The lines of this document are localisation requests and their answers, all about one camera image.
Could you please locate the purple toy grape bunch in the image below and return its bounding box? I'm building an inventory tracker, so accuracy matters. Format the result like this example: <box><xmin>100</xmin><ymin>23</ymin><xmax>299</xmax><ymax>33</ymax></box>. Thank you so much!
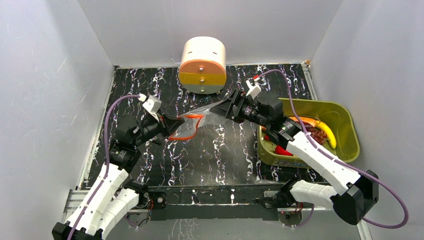
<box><xmin>305</xmin><ymin>124</ymin><xmax>328</xmax><ymax>145</ymax></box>

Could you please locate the yellow toy banana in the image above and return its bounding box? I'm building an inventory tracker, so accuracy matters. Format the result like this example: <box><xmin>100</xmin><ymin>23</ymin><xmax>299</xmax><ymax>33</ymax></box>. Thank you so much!
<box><xmin>289</xmin><ymin>116</ymin><xmax>337</xmax><ymax>150</ymax></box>

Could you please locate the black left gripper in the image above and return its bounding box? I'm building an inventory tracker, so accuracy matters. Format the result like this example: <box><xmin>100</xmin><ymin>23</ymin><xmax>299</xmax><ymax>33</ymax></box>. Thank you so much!
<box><xmin>132</xmin><ymin>109</ymin><xmax>185</xmax><ymax>148</ymax></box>

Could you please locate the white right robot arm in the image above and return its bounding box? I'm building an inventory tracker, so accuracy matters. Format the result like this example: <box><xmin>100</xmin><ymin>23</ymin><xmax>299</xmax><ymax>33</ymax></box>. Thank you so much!
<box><xmin>210</xmin><ymin>90</ymin><xmax>379</xmax><ymax>225</ymax></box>

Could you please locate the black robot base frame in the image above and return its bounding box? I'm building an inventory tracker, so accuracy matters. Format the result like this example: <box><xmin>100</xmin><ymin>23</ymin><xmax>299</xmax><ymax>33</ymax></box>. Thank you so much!
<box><xmin>125</xmin><ymin>180</ymin><xmax>304</xmax><ymax>223</ymax></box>

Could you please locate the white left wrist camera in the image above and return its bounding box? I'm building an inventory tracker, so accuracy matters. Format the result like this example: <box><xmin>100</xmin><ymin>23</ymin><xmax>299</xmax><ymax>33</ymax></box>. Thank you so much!
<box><xmin>138</xmin><ymin>93</ymin><xmax>162</xmax><ymax>122</ymax></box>

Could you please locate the red toy apple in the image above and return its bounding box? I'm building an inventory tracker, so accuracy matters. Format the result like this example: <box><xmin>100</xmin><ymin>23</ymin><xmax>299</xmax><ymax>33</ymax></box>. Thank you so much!
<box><xmin>274</xmin><ymin>145</ymin><xmax>293</xmax><ymax>157</ymax></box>

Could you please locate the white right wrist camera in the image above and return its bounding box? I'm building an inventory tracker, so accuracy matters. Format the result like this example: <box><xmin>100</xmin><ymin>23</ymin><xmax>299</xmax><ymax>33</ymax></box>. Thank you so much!
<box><xmin>245</xmin><ymin>75</ymin><xmax>262</xmax><ymax>100</ymax></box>

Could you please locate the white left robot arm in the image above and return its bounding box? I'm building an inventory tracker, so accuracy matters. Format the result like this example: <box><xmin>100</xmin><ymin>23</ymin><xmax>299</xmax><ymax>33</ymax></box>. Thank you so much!
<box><xmin>52</xmin><ymin>113</ymin><xmax>185</xmax><ymax>240</ymax></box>

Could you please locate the olive green plastic basket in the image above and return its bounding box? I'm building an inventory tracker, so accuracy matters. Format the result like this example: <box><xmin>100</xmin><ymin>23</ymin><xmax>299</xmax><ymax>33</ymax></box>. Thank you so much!
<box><xmin>257</xmin><ymin>99</ymin><xmax>360</xmax><ymax>169</ymax></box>

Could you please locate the clear zip top bag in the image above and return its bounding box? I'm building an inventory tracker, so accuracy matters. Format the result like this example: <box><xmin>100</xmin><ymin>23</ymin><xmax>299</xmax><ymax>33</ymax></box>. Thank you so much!
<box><xmin>168</xmin><ymin>101</ymin><xmax>228</xmax><ymax>141</ymax></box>

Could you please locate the round pastel drawer cabinet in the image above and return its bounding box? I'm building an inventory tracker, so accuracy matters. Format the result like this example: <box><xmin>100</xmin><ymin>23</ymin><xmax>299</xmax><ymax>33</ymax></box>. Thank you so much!
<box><xmin>178</xmin><ymin>36</ymin><xmax>227</xmax><ymax>95</ymax></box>

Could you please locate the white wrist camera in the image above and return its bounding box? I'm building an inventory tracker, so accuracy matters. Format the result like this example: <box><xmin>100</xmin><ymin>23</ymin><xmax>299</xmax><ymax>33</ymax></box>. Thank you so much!
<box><xmin>138</xmin><ymin>93</ymin><xmax>162</xmax><ymax>122</ymax></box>
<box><xmin>245</xmin><ymin>75</ymin><xmax>262</xmax><ymax>100</ymax></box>

